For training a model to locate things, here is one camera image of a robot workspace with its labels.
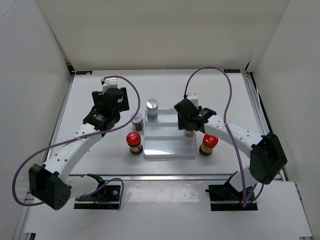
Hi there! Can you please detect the short silver-lid jar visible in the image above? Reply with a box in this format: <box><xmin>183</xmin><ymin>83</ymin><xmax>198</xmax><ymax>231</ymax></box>
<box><xmin>183</xmin><ymin>129</ymin><xmax>196</xmax><ymax>138</ymax></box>
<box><xmin>131</xmin><ymin>112</ymin><xmax>144</xmax><ymax>132</ymax></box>

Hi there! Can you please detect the red-lid sauce jar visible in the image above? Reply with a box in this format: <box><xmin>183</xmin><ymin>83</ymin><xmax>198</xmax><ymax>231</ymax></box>
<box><xmin>126</xmin><ymin>132</ymin><xmax>143</xmax><ymax>155</ymax></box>
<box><xmin>199</xmin><ymin>134</ymin><xmax>219</xmax><ymax>156</ymax></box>

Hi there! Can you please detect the tall blue-label shaker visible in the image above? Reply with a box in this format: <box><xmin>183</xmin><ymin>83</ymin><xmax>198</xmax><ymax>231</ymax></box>
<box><xmin>146</xmin><ymin>98</ymin><xmax>159</xmax><ymax>123</ymax></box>

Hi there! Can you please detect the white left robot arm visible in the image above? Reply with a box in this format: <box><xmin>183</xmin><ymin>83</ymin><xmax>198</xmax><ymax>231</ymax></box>
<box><xmin>28</xmin><ymin>87</ymin><xmax>130</xmax><ymax>210</ymax></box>

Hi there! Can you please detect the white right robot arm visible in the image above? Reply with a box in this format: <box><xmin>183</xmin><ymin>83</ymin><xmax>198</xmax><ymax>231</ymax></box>
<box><xmin>174</xmin><ymin>98</ymin><xmax>288</xmax><ymax>203</ymax></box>

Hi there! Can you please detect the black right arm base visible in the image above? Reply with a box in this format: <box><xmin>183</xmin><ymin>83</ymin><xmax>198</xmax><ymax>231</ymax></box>
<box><xmin>205</xmin><ymin>177</ymin><xmax>258</xmax><ymax>212</ymax></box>

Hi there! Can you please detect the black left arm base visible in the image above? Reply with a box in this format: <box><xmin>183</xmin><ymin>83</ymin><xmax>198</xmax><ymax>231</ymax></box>
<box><xmin>74</xmin><ymin>173</ymin><xmax>125</xmax><ymax>210</ymax></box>

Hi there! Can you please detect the white tiered organizer tray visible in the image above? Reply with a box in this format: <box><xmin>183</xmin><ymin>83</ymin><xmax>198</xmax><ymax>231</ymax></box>
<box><xmin>143</xmin><ymin>108</ymin><xmax>198</xmax><ymax>160</ymax></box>

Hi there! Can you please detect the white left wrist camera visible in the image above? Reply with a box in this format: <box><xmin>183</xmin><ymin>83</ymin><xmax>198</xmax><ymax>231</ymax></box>
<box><xmin>100</xmin><ymin>77</ymin><xmax>118</xmax><ymax>94</ymax></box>

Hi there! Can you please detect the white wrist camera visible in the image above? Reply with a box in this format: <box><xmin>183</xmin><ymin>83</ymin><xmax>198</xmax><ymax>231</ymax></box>
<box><xmin>100</xmin><ymin>77</ymin><xmax>118</xmax><ymax>94</ymax></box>
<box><xmin>187</xmin><ymin>93</ymin><xmax>199</xmax><ymax>108</ymax></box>

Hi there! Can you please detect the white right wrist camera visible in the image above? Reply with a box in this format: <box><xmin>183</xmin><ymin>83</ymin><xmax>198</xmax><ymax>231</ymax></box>
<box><xmin>187</xmin><ymin>93</ymin><xmax>199</xmax><ymax>108</ymax></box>

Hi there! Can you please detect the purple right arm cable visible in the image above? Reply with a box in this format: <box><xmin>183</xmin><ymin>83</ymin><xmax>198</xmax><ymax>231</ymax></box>
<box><xmin>183</xmin><ymin>66</ymin><xmax>263</xmax><ymax>208</ymax></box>

